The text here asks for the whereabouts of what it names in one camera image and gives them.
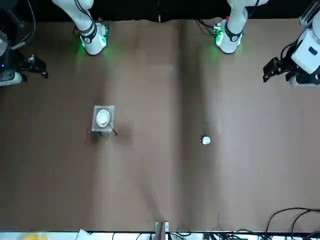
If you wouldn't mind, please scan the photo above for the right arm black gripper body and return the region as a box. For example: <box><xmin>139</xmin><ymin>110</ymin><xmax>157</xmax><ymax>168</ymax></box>
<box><xmin>14</xmin><ymin>55</ymin><xmax>35</xmax><ymax>74</ymax></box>

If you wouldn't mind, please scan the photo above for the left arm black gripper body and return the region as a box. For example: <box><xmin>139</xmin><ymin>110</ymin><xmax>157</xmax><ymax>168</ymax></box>
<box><xmin>277</xmin><ymin>56</ymin><xmax>299</xmax><ymax>76</ymax></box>

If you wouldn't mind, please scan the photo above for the white crucible lid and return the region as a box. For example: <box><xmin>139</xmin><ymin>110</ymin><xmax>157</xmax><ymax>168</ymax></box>
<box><xmin>96</xmin><ymin>109</ymin><xmax>112</xmax><ymax>127</ymax></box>

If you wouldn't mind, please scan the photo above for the white ceramic crucible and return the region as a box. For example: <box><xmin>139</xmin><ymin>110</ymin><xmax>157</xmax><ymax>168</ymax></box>
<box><xmin>96</xmin><ymin>113</ymin><xmax>112</xmax><ymax>129</ymax></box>

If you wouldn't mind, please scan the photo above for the white paper sheet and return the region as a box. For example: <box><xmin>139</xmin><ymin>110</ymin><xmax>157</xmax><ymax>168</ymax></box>
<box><xmin>76</xmin><ymin>228</ymin><xmax>92</xmax><ymax>240</ymax></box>

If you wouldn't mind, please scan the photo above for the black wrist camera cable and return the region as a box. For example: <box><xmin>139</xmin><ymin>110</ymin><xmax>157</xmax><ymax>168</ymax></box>
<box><xmin>280</xmin><ymin>39</ymin><xmax>298</xmax><ymax>62</ymax></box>
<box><xmin>9</xmin><ymin>0</ymin><xmax>36</xmax><ymax>51</ymax></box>

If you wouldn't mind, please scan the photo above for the aluminium frame profile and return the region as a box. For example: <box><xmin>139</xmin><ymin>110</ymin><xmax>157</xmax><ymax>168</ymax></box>
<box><xmin>299</xmin><ymin>4</ymin><xmax>320</xmax><ymax>28</ymax></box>

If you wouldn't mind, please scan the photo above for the black arm base cable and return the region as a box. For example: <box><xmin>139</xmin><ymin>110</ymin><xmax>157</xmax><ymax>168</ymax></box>
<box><xmin>196</xmin><ymin>19</ymin><xmax>219</xmax><ymax>35</ymax></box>

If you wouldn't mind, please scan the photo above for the square wire gauze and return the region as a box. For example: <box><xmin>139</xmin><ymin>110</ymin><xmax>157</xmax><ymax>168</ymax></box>
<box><xmin>91</xmin><ymin>104</ymin><xmax>116</xmax><ymax>133</ymax></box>

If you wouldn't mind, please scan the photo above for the aluminium camera post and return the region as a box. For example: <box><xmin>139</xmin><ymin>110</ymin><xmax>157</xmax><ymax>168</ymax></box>
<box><xmin>154</xmin><ymin>221</ymin><xmax>170</xmax><ymax>240</ymax></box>

